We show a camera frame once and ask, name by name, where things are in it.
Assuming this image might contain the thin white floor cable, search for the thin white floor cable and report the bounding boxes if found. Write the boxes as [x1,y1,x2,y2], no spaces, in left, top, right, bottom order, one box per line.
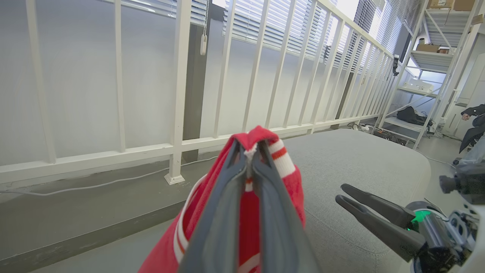
[0,155,219,197]

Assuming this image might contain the tangled power cables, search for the tangled power cables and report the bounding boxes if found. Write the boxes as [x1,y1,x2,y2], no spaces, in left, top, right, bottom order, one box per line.
[347,122,409,145]

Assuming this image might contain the white device on shelf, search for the white device on shelf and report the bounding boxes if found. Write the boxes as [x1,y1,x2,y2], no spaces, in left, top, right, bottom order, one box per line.
[402,80,435,93]

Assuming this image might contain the white window blind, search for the white window blind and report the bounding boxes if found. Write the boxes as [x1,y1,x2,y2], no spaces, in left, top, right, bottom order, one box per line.
[97,0,208,27]
[224,0,357,61]
[356,0,423,72]

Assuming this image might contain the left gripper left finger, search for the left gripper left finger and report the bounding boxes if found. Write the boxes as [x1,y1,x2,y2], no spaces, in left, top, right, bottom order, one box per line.
[178,139,247,273]

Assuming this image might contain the black bag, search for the black bag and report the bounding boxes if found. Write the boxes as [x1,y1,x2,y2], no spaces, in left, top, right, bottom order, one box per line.
[397,106,431,126]

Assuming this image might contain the person in dark coat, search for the person in dark coat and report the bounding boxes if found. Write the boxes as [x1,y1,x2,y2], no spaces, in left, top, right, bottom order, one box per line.
[459,104,485,154]

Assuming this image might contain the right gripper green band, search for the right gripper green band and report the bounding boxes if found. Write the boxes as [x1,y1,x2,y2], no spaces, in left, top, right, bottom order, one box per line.
[335,184,479,273]

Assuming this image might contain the white metal railing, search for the white metal railing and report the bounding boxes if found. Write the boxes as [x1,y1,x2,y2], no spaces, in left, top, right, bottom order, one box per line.
[0,0,404,186]

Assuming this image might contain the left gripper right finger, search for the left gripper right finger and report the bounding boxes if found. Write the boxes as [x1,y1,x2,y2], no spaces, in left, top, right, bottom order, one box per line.
[252,140,321,273]

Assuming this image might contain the white metal shelf rack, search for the white metal shelf rack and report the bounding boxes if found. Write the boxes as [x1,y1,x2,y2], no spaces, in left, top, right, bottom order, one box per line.
[373,0,485,150]

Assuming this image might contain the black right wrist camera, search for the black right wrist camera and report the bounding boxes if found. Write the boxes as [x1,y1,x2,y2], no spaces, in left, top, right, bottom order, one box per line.
[439,161,485,205]

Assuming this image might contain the white blind pull cord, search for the white blind pull cord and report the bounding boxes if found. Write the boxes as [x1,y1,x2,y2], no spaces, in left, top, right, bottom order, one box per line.
[200,0,210,56]

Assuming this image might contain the red and white jersey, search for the red and white jersey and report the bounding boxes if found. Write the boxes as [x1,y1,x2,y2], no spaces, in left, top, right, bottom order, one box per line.
[138,126,307,273]

